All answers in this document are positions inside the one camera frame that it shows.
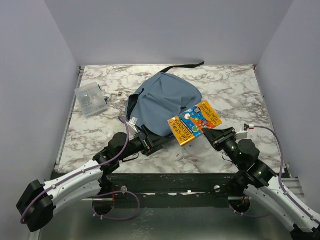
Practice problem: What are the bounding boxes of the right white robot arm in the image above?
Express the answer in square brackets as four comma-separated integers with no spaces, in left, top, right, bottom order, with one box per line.
[202,127,320,240]

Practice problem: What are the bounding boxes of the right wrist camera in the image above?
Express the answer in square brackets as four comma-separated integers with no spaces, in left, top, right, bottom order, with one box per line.
[235,123,255,141]

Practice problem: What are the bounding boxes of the aluminium mounting rail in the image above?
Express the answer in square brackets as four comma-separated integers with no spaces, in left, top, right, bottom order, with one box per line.
[38,174,306,201]

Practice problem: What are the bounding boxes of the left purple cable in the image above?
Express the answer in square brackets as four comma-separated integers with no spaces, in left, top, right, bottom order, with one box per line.
[19,116,141,225]

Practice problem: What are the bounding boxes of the blue student backpack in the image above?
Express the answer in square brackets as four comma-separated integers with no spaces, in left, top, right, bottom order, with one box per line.
[125,62,204,138]

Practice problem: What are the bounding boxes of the yellow blue treehouse book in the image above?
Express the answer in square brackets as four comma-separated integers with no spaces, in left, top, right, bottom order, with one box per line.
[168,100,223,147]

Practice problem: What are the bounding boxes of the white plastic fitting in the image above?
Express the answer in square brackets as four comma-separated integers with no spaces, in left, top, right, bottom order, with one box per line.
[103,91,122,101]

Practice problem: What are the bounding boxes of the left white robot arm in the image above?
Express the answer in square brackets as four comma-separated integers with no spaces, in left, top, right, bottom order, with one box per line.
[16,127,174,232]

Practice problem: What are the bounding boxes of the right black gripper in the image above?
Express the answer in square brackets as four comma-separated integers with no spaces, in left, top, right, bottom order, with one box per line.
[202,126,244,169]

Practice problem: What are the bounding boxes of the purple cable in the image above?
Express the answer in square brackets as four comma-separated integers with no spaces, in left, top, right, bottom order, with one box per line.
[232,124,320,226]
[19,116,141,225]

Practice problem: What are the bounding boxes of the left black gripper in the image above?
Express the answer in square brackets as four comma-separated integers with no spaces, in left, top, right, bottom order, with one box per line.
[118,125,169,162]

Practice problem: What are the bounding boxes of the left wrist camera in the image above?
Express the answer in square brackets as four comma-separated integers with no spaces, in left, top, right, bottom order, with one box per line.
[128,117,140,136]

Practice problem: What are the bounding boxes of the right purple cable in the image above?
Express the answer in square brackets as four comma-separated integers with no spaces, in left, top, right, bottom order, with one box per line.
[232,124,320,226]

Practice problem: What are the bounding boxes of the clear plastic storage box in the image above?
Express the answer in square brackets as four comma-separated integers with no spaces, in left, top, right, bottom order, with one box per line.
[74,82,107,118]

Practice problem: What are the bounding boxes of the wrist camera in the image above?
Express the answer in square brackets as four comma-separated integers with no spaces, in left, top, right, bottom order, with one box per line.
[235,123,255,141]
[128,117,140,136]

